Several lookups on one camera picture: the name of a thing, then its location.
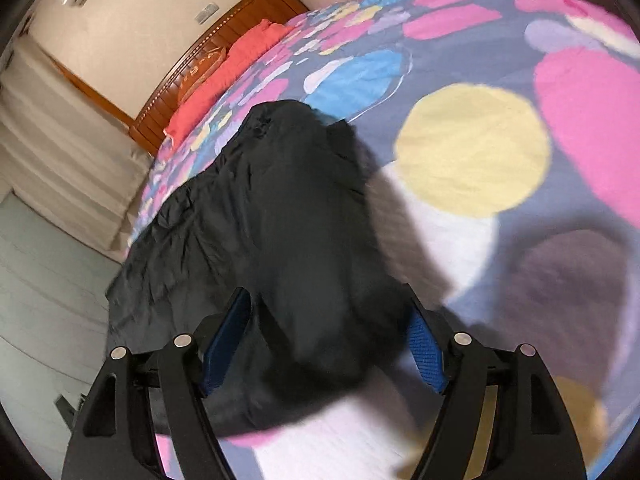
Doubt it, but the red pillow blanket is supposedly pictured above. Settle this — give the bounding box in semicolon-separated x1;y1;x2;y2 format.
165;20;293;152

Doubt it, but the left beige curtain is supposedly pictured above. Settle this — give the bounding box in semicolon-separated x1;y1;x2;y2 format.
1;36;152;261

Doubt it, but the wall power outlet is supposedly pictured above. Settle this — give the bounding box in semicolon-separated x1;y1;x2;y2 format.
194;3;219;25

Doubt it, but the colourful polka dot bedspread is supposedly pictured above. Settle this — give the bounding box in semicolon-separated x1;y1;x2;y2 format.
134;0;639;479

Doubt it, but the wooden headboard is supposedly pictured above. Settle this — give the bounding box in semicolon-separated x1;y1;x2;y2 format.
128;0;310;157

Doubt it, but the wooden wall trim post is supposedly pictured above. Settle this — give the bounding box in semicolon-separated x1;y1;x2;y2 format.
49;56;134;128

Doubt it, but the frosted glass wardrobe door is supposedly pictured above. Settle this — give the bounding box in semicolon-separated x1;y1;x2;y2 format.
1;194;119;479

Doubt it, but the black puffer jacket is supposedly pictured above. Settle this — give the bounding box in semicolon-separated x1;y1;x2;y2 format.
106;101;411;437

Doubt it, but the orange embroidered cushion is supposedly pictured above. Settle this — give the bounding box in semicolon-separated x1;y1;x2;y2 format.
177;47;227;105

